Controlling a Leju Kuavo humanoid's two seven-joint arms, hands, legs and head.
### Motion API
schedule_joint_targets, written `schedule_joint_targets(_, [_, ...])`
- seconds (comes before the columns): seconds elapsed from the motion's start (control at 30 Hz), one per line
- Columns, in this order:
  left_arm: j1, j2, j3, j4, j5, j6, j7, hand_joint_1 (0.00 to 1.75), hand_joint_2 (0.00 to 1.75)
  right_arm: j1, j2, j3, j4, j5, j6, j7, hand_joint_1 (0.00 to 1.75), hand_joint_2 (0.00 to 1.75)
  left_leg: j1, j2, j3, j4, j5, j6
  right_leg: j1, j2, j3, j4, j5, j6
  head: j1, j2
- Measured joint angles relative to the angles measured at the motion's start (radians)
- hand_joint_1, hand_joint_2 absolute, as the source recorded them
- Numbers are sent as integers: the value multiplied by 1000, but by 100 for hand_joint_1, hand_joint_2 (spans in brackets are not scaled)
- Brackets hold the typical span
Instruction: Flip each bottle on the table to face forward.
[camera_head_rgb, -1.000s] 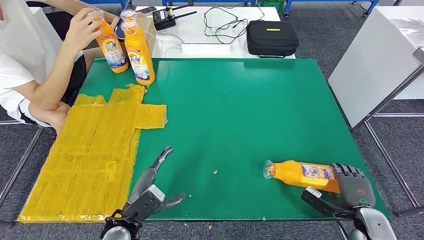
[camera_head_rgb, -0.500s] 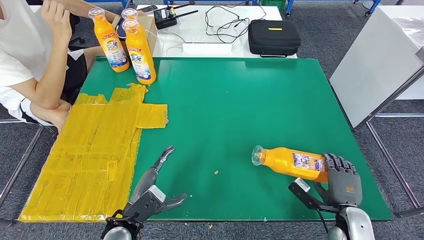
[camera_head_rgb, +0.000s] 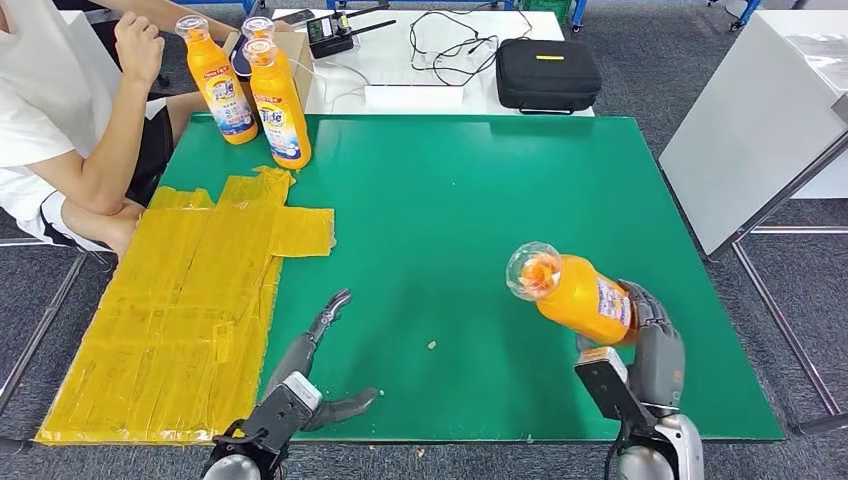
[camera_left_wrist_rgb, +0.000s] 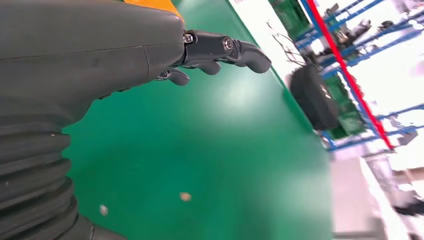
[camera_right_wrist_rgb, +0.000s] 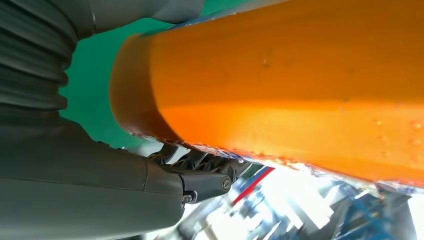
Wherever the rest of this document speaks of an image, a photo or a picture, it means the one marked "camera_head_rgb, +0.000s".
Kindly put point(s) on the black smartphone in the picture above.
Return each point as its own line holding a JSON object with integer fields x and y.
{"x": 297, "y": 16}

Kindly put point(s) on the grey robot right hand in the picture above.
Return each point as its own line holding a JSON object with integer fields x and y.
{"x": 659, "y": 364}

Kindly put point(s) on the blue metal rack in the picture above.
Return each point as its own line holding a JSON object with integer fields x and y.
{"x": 579, "y": 13}

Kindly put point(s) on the grey metal seat frame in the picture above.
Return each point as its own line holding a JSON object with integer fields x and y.
{"x": 44, "y": 326}

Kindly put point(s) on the white table with metal legs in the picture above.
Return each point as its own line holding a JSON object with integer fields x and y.
{"x": 748, "y": 119}

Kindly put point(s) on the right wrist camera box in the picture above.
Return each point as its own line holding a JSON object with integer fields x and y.
{"x": 606, "y": 391}

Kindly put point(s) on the brown cardboard box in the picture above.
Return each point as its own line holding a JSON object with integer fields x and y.
{"x": 301, "y": 66}

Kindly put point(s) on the yellow taped cardboard mat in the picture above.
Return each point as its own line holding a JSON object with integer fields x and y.
{"x": 132, "y": 331}

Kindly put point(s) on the person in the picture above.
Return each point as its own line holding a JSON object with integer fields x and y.
{"x": 40, "y": 119}

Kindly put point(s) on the black carrying case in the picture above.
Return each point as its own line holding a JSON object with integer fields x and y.
{"x": 546, "y": 76}

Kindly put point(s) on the green crate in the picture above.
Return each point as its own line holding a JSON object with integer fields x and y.
{"x": 546, "y": 8}

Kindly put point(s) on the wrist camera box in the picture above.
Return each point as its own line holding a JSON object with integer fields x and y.
{"x": 606, "y": 391}
{"x": 301, "y": 391}

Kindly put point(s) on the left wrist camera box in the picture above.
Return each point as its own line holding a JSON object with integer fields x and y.
{"x": 301, "y": 391}

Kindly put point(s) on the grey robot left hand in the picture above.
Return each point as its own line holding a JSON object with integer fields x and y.
{"x": 298, "y": 358}

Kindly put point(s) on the orange detergent bottle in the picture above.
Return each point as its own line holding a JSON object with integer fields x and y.
{"x": 278, "y": 83}
{"x": 212, "y": 73}
{"x": 576, "y": 305}
{"x": 258, "y": 26}

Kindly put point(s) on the black radio with antennas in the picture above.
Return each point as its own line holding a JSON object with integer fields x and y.
{"x": 328, "y": 38}

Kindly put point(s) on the white power strip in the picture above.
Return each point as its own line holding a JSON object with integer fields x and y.
{"x": 413, "y": 97}

